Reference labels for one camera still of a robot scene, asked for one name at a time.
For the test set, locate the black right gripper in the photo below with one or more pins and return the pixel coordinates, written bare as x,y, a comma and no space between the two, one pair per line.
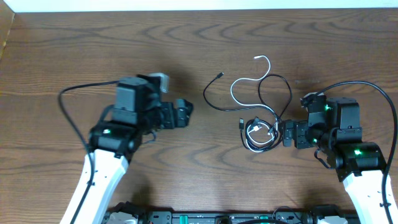
300,127

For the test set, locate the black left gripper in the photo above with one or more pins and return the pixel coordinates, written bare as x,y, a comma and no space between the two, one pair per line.
170,115

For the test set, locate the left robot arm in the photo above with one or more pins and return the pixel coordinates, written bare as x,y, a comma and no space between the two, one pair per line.
117,135

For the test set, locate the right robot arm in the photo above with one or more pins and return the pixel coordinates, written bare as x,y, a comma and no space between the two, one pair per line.
333,127

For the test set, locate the brown cardboard panel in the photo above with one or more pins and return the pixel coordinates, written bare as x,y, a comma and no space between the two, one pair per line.
6,21

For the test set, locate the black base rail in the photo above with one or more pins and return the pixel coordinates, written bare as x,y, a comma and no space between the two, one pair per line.
130,213

